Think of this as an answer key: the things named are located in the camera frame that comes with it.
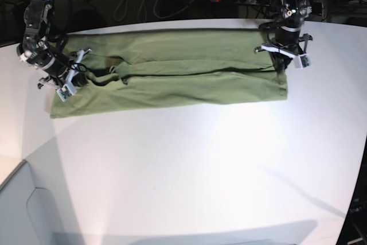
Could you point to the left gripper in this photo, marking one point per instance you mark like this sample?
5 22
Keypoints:
285 46

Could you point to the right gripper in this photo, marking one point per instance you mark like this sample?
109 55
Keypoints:
65 74

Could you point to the green T-shirt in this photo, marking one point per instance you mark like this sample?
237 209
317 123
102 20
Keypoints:
173 68

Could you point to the grey panel at table corner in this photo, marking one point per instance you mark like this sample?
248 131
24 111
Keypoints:
34 214

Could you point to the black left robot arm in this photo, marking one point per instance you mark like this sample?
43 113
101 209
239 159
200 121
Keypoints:
291 13

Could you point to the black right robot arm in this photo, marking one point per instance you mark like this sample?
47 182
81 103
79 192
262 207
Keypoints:
41 50

